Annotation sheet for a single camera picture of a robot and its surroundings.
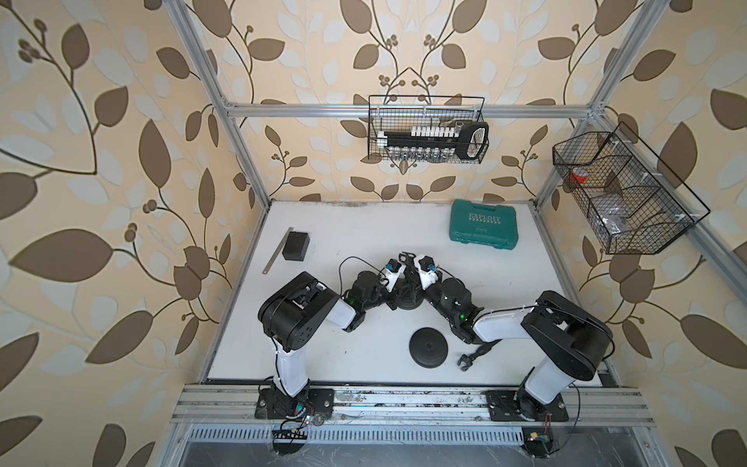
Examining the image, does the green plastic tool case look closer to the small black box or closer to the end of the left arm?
the end of the left arm

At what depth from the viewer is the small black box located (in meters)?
1.04

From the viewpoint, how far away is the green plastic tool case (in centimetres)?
106

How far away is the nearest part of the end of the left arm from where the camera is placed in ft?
2.47

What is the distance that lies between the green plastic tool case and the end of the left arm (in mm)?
382

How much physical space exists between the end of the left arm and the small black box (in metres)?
0.35

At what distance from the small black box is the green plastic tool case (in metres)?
0.56
